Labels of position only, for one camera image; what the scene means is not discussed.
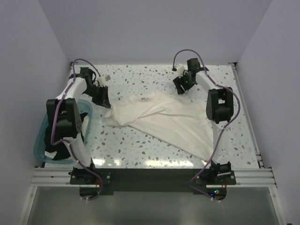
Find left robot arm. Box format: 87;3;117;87
46;67;111;184

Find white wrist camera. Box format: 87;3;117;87
97;75;111;87
172;64;186;78

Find aluminium frame rail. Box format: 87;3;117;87
30;168;277;188

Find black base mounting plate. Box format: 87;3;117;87
69;165;237;200

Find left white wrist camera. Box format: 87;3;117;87
97;75;111;87

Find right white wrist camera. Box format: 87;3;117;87
172;64;186;78

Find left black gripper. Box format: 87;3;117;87
83;85;111;108

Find blue plastic basket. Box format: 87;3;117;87
33;99;93;165

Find black clothes in basket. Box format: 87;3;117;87
44;112;89;161

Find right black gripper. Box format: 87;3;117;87
173;71;195;95

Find white t-shirt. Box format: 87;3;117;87
104;91;213;161

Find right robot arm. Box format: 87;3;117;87
172;58;235;184

